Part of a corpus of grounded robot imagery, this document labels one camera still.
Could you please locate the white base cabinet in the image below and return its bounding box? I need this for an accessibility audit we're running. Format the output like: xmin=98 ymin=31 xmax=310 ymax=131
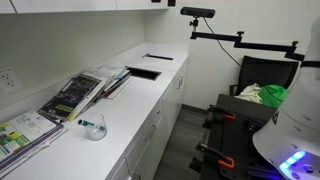
xmin=109 ymin=59 xmax=190 ymax=180

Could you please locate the black rectangular counter cutout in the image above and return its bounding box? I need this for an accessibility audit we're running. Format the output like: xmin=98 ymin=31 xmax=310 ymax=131
xmin=126 ymin=66 xmax=163 ymax=82

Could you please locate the white glossy magazine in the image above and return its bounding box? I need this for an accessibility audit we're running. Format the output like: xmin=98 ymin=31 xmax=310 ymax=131
xmin=95 ymin=65 xmax=126 ymax=81

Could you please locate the green marker pen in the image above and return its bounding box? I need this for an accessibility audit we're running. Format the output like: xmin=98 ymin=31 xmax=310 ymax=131
xmin=77 ymin=119 xmax=106 ymax=132

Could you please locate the black breadboard robot table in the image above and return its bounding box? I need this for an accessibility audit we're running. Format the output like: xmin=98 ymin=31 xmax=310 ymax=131
xmin=198 ymin=93 xmax=284 ymax=180

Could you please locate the white crumpled cloth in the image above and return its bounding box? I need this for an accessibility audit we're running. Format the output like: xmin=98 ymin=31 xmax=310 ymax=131
xmin=234 ymin=82 xmax=264 ymax=105

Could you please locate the black mesh office chair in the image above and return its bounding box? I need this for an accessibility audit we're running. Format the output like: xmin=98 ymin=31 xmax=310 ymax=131
xmin=229 ymin=55 xmax=300 ymax=101

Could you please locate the green bag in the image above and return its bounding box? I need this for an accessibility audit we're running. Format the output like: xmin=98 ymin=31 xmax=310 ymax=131
xmin=258 ymin=84 xmax=290 ymax=110

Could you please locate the purple folder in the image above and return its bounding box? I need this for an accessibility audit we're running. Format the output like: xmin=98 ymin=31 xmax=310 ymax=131
xmin=0 ymin=122 xmax=65 ymax=172

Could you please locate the green yellow brochure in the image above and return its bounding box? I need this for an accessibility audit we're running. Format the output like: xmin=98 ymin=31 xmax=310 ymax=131
xmin=0 ymin=110 xmax=58 ymax=163

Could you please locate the black orange-handled clamp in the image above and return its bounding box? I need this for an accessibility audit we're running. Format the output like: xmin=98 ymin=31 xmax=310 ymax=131
xmin=189 ymin=142 xmax=235 ymax=174
xmin=202 ymin=104 xmax=236 ymax=130

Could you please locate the black camera cable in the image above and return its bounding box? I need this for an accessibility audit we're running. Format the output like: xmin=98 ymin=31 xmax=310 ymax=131
xmin=202 ymin=17 xmax=243 ymax=69

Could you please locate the black stereo camera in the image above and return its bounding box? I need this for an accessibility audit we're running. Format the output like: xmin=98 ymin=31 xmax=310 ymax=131
xmin=180 ymin=6 xmax=217 ymax=19

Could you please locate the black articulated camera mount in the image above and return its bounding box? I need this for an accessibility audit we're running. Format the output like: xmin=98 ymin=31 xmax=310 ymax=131
xmin=189 ymin=17 xmax=306 ymax=62

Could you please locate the white wall cabinet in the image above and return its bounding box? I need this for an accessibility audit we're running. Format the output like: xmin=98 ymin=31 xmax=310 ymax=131
xmin=0 ymin=0 xmax=169 ymax=15

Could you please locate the white wall outlet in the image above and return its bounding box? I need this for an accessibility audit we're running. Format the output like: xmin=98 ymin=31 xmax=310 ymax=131
xmin=0 ymin=65 xmax=24 ymax=94

